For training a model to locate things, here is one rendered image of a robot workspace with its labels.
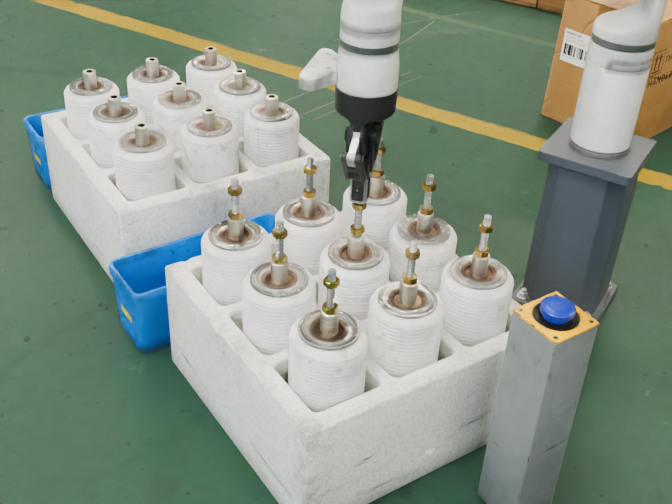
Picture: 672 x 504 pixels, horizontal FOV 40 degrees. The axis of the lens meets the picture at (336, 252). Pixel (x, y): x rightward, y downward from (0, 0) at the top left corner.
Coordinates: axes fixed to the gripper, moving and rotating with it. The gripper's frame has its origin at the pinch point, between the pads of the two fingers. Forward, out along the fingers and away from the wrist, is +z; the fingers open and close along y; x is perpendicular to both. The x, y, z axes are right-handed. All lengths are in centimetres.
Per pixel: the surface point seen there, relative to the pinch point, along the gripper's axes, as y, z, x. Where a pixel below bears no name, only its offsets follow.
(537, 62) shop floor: 140, 35, -14
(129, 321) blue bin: 0.0, 31.3, 35.4
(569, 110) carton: 104, 32, -25
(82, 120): 30, 14, 58
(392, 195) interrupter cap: 16.3, 10.2, -1.2
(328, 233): 4.9, 11.3, 5.3
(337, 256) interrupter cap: -1.8, 10.2, 2.1
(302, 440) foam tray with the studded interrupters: -26.9, 19.1, -1.2
